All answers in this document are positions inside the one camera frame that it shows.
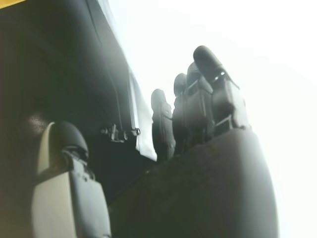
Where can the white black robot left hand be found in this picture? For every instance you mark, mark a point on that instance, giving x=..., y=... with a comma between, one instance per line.
x=210, y=186

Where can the white box with black panel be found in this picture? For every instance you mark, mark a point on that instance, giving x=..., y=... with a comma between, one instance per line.
x=74, y=74

